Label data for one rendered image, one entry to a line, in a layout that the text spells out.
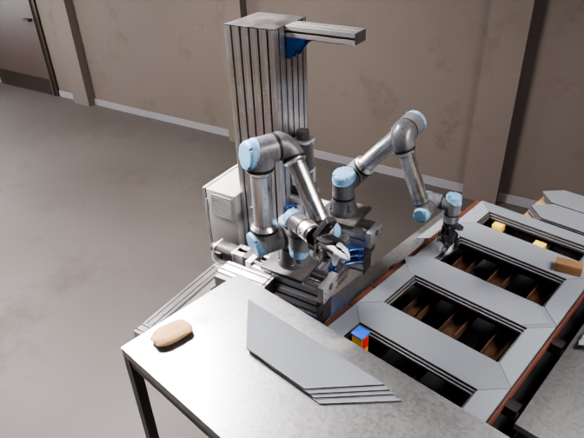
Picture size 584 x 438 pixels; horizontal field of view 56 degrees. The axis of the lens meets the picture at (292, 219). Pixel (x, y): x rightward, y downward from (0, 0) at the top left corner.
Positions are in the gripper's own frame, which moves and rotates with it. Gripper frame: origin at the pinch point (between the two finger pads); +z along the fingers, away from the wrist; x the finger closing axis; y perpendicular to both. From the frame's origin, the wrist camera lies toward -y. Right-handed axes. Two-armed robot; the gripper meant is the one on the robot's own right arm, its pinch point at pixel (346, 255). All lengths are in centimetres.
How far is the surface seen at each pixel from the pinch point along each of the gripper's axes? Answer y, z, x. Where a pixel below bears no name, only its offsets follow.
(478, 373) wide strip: 53, 27, -54
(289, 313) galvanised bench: 41.3, -25.5, 2.4
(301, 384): 41.1, 9.0, 19.6
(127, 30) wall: 30, -545, -98
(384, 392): 39.2, 26.5, -2.3
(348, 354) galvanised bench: 40.4, 5.1, -3.5
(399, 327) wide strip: 54, -10, -46
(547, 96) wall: 6, -127, -298
